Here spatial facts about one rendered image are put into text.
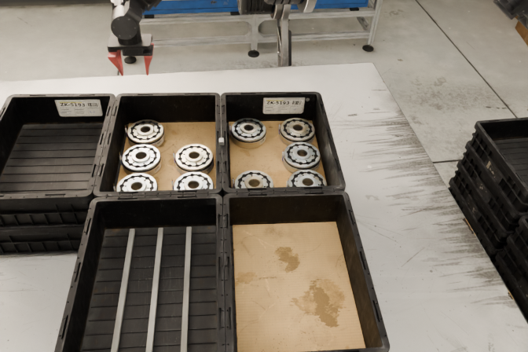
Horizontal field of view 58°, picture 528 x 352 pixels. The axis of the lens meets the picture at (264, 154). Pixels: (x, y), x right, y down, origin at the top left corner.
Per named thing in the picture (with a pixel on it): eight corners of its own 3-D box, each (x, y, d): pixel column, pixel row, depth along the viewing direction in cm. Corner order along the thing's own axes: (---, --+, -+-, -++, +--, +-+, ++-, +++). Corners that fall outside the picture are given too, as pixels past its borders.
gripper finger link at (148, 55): (155, 81, 122) (151, 48, 116) (126, 82, 121) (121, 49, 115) (157, 67, 127) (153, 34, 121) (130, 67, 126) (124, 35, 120)
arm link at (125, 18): (165, -10, 113) (134, -35, 108) (167, 11, 104) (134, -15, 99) (133, 25, 117) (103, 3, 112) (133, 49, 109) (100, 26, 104)
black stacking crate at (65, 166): (21, 126, 144) (9, 96, 136) (122, 125, 147) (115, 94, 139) (-26, 232, 115) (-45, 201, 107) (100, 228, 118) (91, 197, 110)
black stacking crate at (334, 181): (221, 123, 149) (221, 93, 141) (315, 122, 152) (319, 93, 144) (223, 224, 121) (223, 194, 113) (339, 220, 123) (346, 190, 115)
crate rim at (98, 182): (118, 99, 140) (116, 93, 138) (220, 98, 143) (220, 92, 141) (93, 203, 111) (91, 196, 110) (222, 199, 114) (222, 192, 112)
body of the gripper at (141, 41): (150, 53, 117) (147, 24, 112) (108, 53, 116) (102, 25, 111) (152, 40, 121) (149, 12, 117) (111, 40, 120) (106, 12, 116)
